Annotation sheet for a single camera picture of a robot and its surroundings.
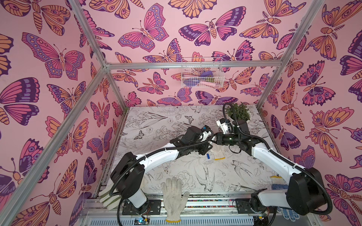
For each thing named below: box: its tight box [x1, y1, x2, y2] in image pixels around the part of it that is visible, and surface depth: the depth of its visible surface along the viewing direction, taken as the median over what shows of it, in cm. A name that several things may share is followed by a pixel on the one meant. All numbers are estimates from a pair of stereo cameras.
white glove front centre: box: [161, 176, 190, 223], surface depth 78 cm
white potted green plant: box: [224, 101, 252, 123], surface depth 96 cm
